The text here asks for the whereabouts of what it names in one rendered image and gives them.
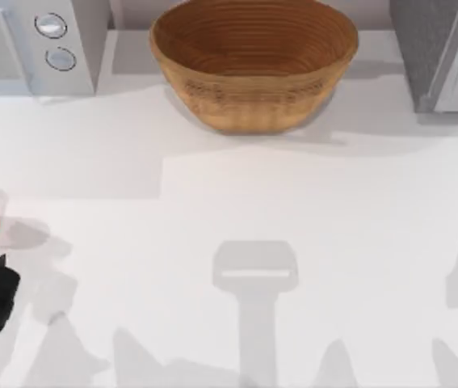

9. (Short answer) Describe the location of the round silver microwave knob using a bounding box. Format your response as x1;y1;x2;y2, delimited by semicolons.
33;11;69;40
44;44;78;73

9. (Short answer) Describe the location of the grey cabinet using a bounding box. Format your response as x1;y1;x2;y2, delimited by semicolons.
389;0;458;115

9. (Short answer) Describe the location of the brown woven basket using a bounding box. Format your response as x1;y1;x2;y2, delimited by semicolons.
149;0;360;135

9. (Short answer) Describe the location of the pale microwave oven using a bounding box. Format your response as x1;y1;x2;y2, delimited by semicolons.
0;0;113;99

